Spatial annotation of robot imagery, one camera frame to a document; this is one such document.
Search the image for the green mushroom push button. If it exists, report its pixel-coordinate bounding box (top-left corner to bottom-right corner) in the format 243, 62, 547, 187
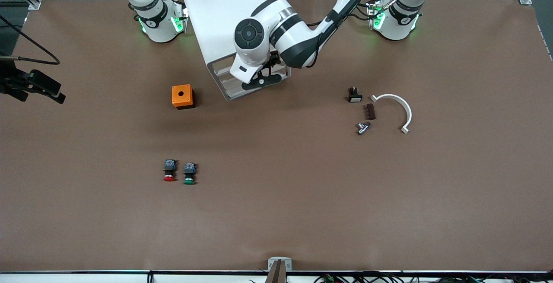
183, 162, 197, 185

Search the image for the red mushroom push button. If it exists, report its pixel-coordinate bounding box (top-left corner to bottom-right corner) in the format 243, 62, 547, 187
163, 159, 178, 182

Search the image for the white table edge strip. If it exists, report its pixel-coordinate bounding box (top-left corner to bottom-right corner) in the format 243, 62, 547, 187
0, 271, 553, 283

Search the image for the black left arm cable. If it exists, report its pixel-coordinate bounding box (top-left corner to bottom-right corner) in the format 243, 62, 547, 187
302, 0, 389, 68

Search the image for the orange button enclosure box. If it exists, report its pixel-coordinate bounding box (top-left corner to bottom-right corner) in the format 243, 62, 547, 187
172, 84, 196, 110

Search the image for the black left base cable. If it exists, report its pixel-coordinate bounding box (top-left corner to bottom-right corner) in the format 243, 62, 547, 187
355, 0, 391, 19

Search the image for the white curved plastic bracket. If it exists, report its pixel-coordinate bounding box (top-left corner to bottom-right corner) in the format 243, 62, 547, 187
370, 94, 413, 135

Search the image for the grey metal mount bracket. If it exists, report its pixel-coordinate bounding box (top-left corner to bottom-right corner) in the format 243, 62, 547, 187
267, 257, 292, 272

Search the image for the tangled cable bundle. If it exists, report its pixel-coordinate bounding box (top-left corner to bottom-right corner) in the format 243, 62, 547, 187
248, 272, 553, 283

